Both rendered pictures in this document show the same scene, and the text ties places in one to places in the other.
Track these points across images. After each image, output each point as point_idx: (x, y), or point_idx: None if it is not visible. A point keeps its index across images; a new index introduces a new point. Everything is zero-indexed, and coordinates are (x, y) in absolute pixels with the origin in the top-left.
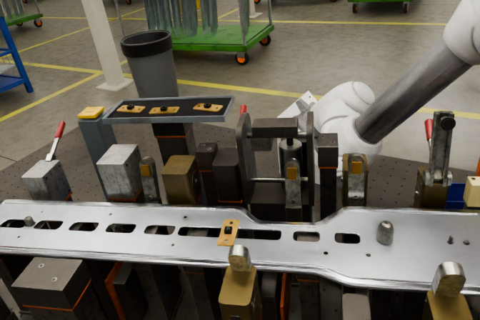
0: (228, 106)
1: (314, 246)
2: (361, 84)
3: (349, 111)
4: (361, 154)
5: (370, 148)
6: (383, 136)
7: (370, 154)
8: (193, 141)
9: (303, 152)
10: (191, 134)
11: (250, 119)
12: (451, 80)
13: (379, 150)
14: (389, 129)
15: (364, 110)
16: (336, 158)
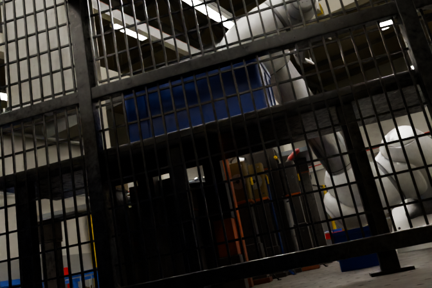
0: (290, 150)
1: None
2: (403, 128)
3: (377, 155)
4: (243, 157)
5: (327, 179)
6: (324, 164)
7: (328, 185)
8: (306, 182)
9: (279, 173)
10: (304, 177)
11: (275, 152)
12: (274, 95)
13: (338, 182)
14: (315, 153)
15: (383, 152)
16: (249, 164)
